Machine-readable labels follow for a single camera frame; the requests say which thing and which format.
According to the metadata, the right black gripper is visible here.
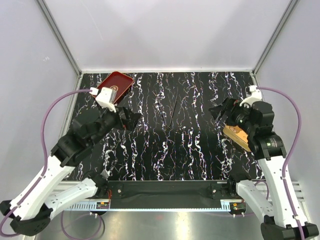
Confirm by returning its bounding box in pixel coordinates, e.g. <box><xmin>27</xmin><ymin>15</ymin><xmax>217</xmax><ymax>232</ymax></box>
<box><xmin>208</xmin><ymin>96</ymin><xmax>256</xmax><ymax>135</ymax></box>

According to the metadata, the silver square tin lid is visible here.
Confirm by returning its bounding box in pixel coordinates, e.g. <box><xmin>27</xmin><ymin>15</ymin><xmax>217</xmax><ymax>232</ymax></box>
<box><xmin>223</xmin><ymin>125</ymin><xmax>251</xmax><ymax>152</ymax></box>

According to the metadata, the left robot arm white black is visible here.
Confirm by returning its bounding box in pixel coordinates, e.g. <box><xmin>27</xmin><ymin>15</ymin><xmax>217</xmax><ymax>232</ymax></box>
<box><xmin>0</xmin><ymin>107</ymin><xmax>142</xmax><ymax>236</ymax></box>

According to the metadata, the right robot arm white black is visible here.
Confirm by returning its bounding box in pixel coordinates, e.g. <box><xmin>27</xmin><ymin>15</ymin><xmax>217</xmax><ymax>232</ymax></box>
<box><xmin>209</xmin><ymin>97</ymin><xmax>320</xmax><ymax>240</ymax></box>

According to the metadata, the red lacquer tray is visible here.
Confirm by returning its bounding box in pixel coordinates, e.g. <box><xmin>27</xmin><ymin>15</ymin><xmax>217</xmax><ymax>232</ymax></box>
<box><xmin>96</xmin><ymin>71</ymin><xmax>134</xmax><ymax>104</ymax></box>

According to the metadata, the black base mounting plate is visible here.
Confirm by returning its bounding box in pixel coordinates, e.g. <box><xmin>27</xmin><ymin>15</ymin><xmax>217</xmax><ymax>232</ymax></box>
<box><xmin>108</xmin><ymin>180</ymin><xmax>241</xmax><ymax>206</ymax></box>

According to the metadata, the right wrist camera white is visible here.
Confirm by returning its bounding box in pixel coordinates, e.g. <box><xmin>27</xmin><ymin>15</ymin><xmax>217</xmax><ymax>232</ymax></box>
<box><xmin>239</xmin><ymin>85</ymin><xmax>262</xmax><ymax>108</ymax></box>

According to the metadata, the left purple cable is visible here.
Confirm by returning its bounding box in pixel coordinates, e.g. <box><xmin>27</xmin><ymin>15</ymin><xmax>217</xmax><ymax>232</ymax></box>
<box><xmin>0</xmin><ymin>88</ymin><xmax>106</xmax><ymax>240</ymax></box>

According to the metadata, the aluminium frame rail front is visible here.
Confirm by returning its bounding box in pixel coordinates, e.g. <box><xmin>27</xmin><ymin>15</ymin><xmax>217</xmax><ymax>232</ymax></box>
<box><xmin>65</xmin><ymin>199</ymin><xmax>231</xmax><ymax>213</ymax></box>

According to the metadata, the right aluminium corner post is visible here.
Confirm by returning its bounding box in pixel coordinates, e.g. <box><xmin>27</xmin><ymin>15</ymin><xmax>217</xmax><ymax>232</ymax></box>
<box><xmin>252</xmin><ymin>0</ymin><xmax>300</xmax><ymax>75</ymax></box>

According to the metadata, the aluminium corner post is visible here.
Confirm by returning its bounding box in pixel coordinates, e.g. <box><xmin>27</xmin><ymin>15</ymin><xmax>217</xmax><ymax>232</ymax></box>
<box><xmin>252</xmin><ymin>0</ymin><xmax>300</xmax><ymax>75</ymax></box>
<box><xmin>35</xmin><ymin>0</ymin><xmax>82</xmax><ymax>77</ymax></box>

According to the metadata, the left aluminium corner post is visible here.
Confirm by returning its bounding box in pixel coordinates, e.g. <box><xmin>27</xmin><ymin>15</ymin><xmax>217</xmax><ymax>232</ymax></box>
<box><xmin>35</xmin><ymin>0</ymin><xmax>82</xmax><ymax>77</ymax></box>

